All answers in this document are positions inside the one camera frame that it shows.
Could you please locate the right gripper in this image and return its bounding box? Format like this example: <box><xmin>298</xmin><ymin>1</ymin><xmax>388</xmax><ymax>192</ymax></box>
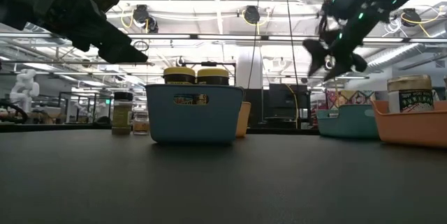
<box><xmin>302</xmin><ymin>10</ymin><xmax>381</xmax><ymax>82</ymax></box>

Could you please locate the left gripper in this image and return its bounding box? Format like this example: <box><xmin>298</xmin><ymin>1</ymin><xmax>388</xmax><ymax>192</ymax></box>
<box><xmin>33</xmin><ymin>0</ymin><xmax>149</xmax><ymax>64</ymax></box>

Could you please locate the dark spice can yellow lid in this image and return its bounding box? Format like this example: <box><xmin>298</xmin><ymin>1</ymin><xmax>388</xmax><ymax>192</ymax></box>
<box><xmin>195</xmin><ymin>68</ymin><xmax>230</xmax><ymax>105</ymax></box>
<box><xmin>163</xmin><ymin>66</ymin><xmax>197</xmax><ymax>105</ymax></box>

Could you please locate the small glass saffron jar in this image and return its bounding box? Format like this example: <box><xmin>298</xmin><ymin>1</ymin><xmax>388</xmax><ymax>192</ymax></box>
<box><xmin>132</xmin><ymin>110</ymin><xmax>151</xmax><ymax>136</ymax></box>

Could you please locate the furikake jar gold lid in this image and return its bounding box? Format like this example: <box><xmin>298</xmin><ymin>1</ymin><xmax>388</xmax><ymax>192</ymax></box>
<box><xmin>386</xmin><ymin>74</ymin><xmax>435</xmax><ymax>114</ymax></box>

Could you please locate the colourful patchwork quilt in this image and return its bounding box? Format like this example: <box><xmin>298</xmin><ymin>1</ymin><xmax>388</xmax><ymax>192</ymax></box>
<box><xmin>326</xmin><ymin>89</ymin><xmax>376</xmax><ymax>110</ymax></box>

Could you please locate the black cabinet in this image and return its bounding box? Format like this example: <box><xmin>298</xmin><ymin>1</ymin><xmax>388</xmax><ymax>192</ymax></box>
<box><xmin>261</xmin><ymin>83</ymin><xmax>312</xmax><ymax>130</ymax></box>

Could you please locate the teal plastic bin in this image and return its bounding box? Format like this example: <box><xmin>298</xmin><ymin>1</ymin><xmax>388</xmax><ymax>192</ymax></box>
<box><xmin>316</xmin><ymin>104</ymin><xmax>380</xmax><ymax>140</ymax></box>

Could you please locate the green herb jar black lid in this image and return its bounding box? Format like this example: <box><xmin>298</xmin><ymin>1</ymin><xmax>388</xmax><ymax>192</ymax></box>
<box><xmin>111</xmin><ymin>91</ymin><xmax>134</xmax><ymax>135</ymax></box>

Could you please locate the yellow plastic bin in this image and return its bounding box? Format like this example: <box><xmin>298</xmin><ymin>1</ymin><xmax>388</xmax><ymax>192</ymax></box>
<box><xmin>235</xmin><ymin>100</ymin><xmax>252</xmax><ymax>138</ymax></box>

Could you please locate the orange plastic bin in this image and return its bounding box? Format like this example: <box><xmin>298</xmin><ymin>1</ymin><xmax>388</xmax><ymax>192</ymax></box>
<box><xmin>370</xmin><ymin>98</ymin><xmax>447</xmax><ymax>149</ymax></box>

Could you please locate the blue plastic bin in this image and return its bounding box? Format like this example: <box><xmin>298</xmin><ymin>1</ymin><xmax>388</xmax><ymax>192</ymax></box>
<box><xmin>145</xmin><ymin>83</ymin><xmax>245</xmax><ymax>144</ymax></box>

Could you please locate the black round hoop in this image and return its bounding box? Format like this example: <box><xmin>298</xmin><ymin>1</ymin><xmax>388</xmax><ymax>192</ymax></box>
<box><xmin>0</xmin><ymin>100</ymin><xmax>29</xmax><ymax>124</ymax></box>

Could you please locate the black ceiling cable reel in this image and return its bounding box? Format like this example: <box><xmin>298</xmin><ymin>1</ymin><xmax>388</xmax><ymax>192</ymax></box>
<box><xmin>132</xmin><ymin>3</ymin><xmax>159</xmax><ymax>33</ymax></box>
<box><xmin>400</xmin><ymin>7</ymin><xmax>424</xmax><ymax>28</ymax></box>
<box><xmin>243</xmin><ymin>5</ymin><xmax>262</xmax><ymax>25</ymax></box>

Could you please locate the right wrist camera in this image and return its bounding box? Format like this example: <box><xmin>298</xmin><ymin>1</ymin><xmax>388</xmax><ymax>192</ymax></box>
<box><xmin>321</xmin><ymin>0</ymin><xmax>356</xmax><ymax>21</ymax></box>

